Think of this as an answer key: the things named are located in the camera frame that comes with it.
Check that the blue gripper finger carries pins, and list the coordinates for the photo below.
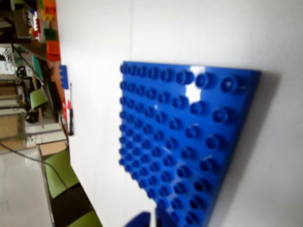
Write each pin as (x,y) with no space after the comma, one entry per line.
(161,220)
(140,221)

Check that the blue 8x8 stud plate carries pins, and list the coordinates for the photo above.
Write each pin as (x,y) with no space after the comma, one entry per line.
(189,142)

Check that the green chair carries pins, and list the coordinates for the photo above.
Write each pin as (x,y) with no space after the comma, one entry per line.
(38,98)
(61,170)

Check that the brown cardboard box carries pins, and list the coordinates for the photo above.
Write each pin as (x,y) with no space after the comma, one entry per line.
(53,149)

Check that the red black screwdriver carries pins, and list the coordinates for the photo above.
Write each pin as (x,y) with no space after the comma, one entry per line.
(71,118)

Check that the blue toy brick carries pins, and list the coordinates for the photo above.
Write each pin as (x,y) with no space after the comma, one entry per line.
(63,76)

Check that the teal board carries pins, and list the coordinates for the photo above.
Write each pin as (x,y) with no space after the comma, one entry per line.
(38,66)

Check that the orange toy brick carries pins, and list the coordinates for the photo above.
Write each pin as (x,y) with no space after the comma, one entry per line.
(54,50)
(50,9)

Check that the green toy brick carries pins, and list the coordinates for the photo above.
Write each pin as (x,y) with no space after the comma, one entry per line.
(50,33)

